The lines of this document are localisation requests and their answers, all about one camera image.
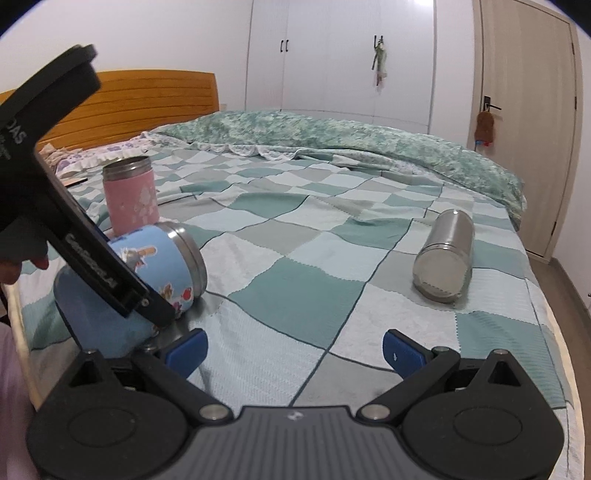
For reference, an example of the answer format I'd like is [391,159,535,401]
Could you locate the black door handle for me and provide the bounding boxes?
[483,95,502,112]

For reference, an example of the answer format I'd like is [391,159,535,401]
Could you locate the green fluffy duvet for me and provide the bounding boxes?
[151,111,527,227]

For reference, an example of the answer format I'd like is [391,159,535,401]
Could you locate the brown plush toy on handle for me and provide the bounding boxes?
[474,111,495,147]

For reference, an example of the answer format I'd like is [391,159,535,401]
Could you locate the green checkered bed blanket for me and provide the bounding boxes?
[1,146,584,479]

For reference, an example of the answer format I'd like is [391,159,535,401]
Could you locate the beige wooden door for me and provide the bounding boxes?
[474,1,582,261]

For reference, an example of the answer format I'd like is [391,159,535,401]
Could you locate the person's left hand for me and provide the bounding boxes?
[0,245,49,285]

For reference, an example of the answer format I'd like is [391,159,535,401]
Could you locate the green hanging ornament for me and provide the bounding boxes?
[372,36,387,88]

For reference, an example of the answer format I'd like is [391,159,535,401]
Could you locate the floral ruffled pillow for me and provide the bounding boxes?
[39,134,157,179]

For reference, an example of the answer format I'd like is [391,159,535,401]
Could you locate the bare stainless steel cup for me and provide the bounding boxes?
[413,209,475,304]

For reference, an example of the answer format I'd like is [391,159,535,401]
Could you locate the dark flat phone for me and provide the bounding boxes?
[63,178,87,188]

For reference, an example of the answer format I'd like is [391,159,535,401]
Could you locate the pink sleeve steel cup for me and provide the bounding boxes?
[102,156,160,236]

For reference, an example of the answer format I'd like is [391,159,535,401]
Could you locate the blue cartoon sleeve steel cup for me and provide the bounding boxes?
[53,222,207,358]

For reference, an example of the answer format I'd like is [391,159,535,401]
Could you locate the white wardrobe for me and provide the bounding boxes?
[245,1,436,133]

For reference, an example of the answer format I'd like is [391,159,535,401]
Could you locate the orange wooden headboard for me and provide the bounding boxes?
[0,69,221,152]

